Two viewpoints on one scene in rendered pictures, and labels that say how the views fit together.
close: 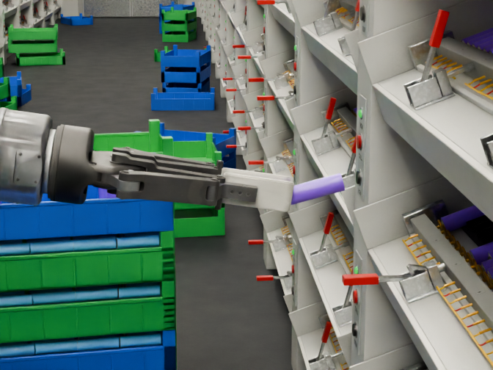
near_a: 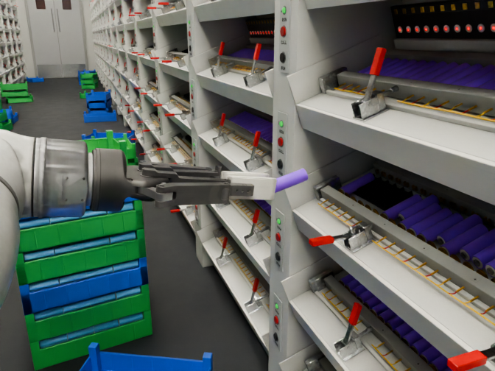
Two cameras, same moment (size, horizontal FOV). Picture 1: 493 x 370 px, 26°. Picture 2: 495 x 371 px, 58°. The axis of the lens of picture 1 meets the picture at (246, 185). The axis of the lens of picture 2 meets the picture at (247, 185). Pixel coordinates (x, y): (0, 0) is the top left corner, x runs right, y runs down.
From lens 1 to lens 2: 0.51 m
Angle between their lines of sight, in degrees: 17
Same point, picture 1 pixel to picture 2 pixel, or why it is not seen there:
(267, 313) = (174, 227)
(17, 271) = (43, 236)
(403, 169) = (312, 158)
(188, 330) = not seen: hidden behind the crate
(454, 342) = (417, 288)
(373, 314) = (295, 248)
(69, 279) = (78, 236)
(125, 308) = (116, 249)
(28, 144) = (73, 169)
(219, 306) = (148, 226)
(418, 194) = (321, 173)
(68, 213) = not seen: hidden behind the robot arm
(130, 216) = not seen: hidden behind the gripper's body
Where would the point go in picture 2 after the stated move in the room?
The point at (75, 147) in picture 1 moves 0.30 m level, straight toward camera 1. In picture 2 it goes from (113, 167) to (210, 304)
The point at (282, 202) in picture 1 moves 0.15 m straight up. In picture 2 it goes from (269, 193) to (270, 79)
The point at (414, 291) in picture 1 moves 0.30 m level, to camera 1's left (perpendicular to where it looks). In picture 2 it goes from (356, 244) to (146, 274)
